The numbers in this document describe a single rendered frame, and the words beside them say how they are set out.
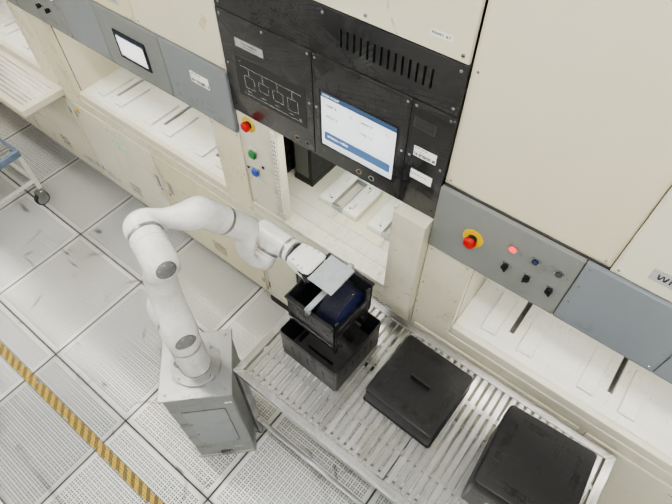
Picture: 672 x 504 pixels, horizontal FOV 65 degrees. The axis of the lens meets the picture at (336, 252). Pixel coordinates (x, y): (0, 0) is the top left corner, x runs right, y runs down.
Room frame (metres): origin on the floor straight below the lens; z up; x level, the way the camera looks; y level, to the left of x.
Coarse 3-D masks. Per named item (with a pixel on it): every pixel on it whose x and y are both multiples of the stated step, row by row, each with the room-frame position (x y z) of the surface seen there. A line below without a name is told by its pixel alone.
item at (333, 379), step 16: (320, 304) 1.09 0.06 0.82; (288, 320) 0.96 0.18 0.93; (368, 320) 0.99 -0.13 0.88; (288, 336) 0.94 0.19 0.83; (304, 336) 0.97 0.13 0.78; (352, 336) 0.97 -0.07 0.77; (368, 336) 0.89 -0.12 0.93; (288, 352) 0.89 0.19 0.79; (304, 352) 0.83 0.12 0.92; (320, 352) 0.90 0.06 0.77; (352, 352) 0.90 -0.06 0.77; (368, 352) 0.90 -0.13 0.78; (320, 368) 0.79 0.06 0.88; (336, 368) 0.83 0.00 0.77; (352, 368) 0.82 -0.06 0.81; (336, 384) 0.75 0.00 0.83
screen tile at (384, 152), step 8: (360, 120) 1.24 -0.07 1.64; (360, 128) 1.24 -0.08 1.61; (368, 128) 1.23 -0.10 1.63; (376, 128) 1.21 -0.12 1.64; (360, 136) 1.24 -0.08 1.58; (376, 136) 1.21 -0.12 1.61; (392, 136) 1.17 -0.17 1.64; (360, 144) 1.24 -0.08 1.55; (368, 144) 1.22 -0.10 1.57; (376, 144) 1.21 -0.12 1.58; (384, 144) 1.19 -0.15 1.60; (376, 152) 1.20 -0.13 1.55; (384, 152) 1.19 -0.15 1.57
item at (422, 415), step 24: (408, 336) 0.92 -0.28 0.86; (408, 360) 0.83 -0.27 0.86; (432, 360) 0.83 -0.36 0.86; (384, 384) 0.73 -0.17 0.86; (408, 384) 0.73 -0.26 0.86; (432, 384) 0.73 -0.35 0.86; (456, 384) 0.73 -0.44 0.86; (384, 408) 0.66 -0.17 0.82; (408, 408) 0.64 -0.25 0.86; (432, 408) 0.64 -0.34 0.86; (408, 432) 0.59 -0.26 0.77; (432, 432) 0.56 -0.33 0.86
